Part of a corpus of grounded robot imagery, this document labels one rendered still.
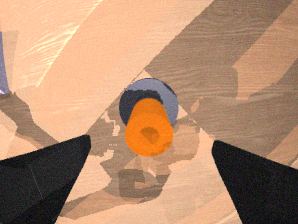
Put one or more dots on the orange tapered knob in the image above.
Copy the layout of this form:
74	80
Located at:
148	133

